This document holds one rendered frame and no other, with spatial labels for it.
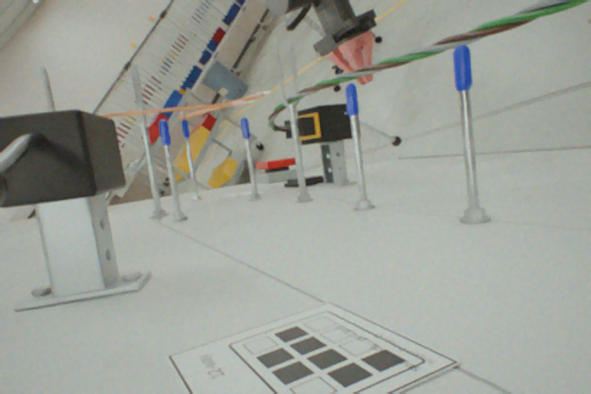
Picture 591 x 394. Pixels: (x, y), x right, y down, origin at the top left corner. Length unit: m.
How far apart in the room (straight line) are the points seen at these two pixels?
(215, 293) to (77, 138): 0.07
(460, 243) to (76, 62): 8.90
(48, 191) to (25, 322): 0.05
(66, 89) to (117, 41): 1.31
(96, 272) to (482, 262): 0.15
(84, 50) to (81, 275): 8.95
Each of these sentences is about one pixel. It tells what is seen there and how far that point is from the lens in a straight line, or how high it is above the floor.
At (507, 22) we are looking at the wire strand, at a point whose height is 1.22.
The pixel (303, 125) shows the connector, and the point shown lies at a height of 1.17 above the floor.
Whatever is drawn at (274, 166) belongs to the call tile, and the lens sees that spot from 0.67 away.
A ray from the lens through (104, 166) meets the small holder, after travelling 0.19.
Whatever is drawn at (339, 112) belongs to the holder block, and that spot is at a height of 1.14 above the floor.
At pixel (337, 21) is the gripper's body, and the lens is 0.76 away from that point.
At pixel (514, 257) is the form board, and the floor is 1.19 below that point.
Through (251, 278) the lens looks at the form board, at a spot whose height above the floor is 1.25.
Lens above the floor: 1.32
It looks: 23 degrees down
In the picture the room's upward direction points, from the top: 56 degrees counter-clockwise
